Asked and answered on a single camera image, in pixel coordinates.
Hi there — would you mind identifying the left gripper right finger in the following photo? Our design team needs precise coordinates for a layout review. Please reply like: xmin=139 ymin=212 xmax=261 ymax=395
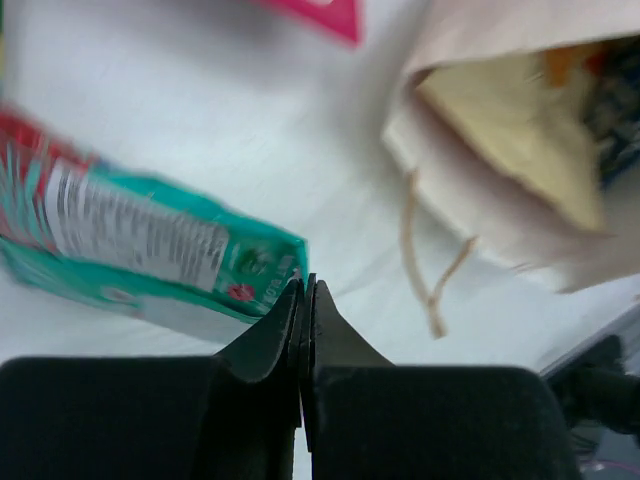
xmin=301 ymin=279 xmax=580 ymax=479

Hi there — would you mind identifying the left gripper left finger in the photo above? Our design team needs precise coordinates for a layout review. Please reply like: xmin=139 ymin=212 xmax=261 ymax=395
xmin=1 ymin=281 xmax=304 ymax=479

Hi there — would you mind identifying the teal snack packet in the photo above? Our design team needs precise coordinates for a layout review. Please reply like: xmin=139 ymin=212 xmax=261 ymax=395
xmin=1 ymin=108 xmax=308 ymax=324

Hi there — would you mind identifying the beige paper bag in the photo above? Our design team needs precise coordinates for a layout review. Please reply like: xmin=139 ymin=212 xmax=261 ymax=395
xmin=382 ymin=1 xmax=639 ymax=337

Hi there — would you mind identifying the red snack packet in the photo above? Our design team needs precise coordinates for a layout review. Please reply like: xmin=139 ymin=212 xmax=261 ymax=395
xmin=257 ymin=0 xmax=363 ymax=47

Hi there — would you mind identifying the green snack packet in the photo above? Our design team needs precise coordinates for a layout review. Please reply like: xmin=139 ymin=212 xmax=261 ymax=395
xmin=0 ymin=4 xmax=5 ymax=97

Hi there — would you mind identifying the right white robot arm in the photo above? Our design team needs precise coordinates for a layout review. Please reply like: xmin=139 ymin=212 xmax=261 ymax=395
xmin=541 ymin=307 xmax=639 ymax=479

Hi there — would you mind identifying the yellow snack packet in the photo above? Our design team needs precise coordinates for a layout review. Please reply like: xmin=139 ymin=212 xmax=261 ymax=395
xmin=416 ymin=43 xmax=606 ymax=232

